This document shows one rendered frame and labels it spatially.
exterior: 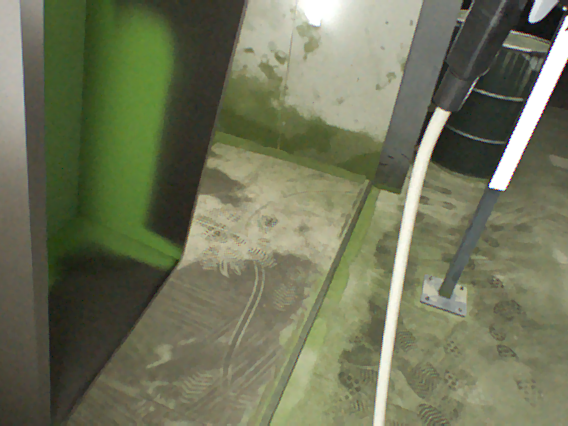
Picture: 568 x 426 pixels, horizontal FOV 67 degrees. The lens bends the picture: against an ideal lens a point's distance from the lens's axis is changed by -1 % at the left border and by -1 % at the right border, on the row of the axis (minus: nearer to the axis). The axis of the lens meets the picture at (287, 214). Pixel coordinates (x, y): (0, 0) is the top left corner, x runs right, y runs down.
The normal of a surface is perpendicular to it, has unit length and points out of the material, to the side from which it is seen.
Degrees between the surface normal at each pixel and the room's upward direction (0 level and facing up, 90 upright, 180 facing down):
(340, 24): 90
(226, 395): 0
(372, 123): 90
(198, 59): 90
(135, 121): 90
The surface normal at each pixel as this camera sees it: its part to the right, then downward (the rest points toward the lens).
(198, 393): 0.12, -0.81
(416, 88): -0.35, 0.51
